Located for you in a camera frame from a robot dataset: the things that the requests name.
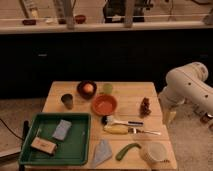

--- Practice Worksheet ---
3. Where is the green pepper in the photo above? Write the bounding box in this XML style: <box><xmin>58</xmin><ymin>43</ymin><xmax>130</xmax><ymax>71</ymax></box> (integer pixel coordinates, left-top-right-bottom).
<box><xmin>115</xmin><ymin>143</ymin><xmax>141</xmax><ymax>161</ymax></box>

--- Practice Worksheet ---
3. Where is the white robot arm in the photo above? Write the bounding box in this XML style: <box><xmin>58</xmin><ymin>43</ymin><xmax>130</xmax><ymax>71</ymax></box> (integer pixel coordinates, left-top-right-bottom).
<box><xmin>158</xmin><ymin>62</ymin><xmax>213</xmax><ymax>125</ymax></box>

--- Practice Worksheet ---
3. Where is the dark brown bowl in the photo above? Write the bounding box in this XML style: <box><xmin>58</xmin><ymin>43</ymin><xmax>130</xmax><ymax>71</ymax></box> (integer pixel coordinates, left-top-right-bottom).
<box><xmin>77</xmin><ymin>80</ymin><xmax>97</xmax><ymax>99</ymax></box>

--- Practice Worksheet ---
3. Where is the small red bowl on shelf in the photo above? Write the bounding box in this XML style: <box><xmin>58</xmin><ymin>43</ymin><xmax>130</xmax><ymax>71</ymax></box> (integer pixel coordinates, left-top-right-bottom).
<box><xmin>75</xmin><ymin>15</ymin><xmax>86</xmax><ymax>24</ymax></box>

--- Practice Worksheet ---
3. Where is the green cup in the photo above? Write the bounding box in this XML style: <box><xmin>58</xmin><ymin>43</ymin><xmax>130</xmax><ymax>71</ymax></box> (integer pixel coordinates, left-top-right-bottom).
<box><xmin>103</xmin><ymin>83</ymin><xmax>113</xmax><ymax>94</ymax></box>

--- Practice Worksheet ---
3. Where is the orange egg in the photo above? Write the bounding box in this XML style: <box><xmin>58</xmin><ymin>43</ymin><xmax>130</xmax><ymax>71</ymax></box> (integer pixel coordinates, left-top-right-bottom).
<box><xmin>83</xmin><ymin>83</ymin><xmax>93</xmax><ymax>93</ymax></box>

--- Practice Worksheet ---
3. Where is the white dish brush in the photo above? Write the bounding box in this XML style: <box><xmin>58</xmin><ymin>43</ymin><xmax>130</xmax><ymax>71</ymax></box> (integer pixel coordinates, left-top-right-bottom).
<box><xmin>101</xmin><ymin>116</ymin><xmax>143</xmax><ymax>126</ymax></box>

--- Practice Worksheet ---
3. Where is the dark grey cup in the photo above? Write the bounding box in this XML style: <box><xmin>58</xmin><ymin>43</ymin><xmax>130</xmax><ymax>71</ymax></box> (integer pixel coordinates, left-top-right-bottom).
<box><xmin>61</xmin><ymin>94</ymin><xmax>73</xmax><ymax>109</ymax></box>

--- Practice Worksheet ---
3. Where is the brown pine cone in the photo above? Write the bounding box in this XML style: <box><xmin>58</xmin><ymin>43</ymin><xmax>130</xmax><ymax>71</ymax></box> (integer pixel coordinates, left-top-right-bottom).
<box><xmin>140</xmin><ymin>97</ymin><xmax>151</xmax><ymax>117</ymax></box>

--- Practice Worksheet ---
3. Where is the wooden table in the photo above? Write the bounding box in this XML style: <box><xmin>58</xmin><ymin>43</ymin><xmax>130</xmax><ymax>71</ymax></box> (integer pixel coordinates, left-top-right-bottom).
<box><xmin>24</xmin><ymin>80</ymin><xmax>179</xmax><ymax>171</ymax></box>

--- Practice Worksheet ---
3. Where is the blue sponge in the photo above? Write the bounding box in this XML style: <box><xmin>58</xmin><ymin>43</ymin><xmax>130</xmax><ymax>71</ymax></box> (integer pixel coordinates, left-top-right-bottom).
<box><xmin>52</xmin><ymin>120</ymin><xmax>72</xmax><ymax>141</ymax></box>

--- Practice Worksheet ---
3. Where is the blue folded cloth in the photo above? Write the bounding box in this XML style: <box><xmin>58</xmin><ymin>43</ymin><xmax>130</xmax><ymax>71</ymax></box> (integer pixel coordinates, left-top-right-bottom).
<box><xmin>91</xmin><ymin>139</ymin><xmax>113</xmax><ymax>168</ymax></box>

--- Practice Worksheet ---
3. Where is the green plastic tray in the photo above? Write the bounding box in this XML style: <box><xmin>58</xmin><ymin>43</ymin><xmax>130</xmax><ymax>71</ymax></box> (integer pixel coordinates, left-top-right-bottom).
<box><xmin>18</xmin><ymin>112</ymin><xmax>92</xmax><ymax>167</ymax></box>

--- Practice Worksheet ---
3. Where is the brown wooden block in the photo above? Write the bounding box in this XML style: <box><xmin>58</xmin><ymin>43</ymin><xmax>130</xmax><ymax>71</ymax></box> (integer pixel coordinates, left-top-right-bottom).
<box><xmin>31</xmin><ymin>137</ymin><xmax>57</xmax><ymax>155</ymax></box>

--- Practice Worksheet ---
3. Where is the dark red dish on shelf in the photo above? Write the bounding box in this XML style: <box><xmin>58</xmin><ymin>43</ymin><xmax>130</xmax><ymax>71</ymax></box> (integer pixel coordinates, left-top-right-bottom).
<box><xmin>22</xmin><ymin>19</ymin><xmax>37</xmax><ymax>26</ymax></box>

